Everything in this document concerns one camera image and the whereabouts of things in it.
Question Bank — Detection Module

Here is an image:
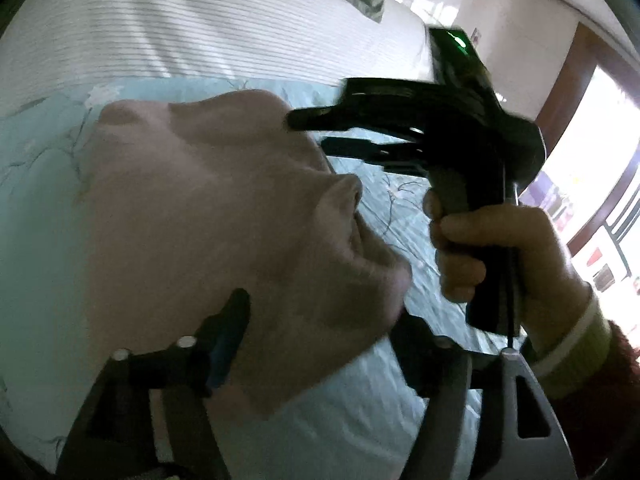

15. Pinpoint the pink knit sweater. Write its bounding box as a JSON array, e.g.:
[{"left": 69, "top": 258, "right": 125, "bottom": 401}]
[{"left": 81, "top": 90, "right": 411, "bottom": 415}]

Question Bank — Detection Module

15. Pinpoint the right hand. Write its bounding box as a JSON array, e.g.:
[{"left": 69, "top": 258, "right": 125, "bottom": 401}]
[{"left": 423, "top": 191, "right": 592, "bottom": 356}]

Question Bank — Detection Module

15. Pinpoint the light blue floral bedsheet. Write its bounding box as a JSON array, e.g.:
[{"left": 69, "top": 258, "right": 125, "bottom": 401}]
[{"left": 0, "top": 77, "right": 532, "bottom": 480}]

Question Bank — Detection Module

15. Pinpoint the red sleeve with cuff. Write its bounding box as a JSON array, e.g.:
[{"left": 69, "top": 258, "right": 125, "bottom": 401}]
[{"left": 521, "top": 296, "right": 639, "bottom": 479}]

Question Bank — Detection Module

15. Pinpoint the white striped mattress cover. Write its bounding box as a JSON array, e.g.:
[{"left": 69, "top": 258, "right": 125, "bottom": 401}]
[{"left": 1, "top": 0, "right": 431, "bottom": 115}]

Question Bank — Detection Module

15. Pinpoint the brown wooden door frame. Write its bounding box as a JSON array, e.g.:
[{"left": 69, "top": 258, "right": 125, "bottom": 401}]
[{"left": 535, "top": 23, "right": 639, "bottom": 256}]

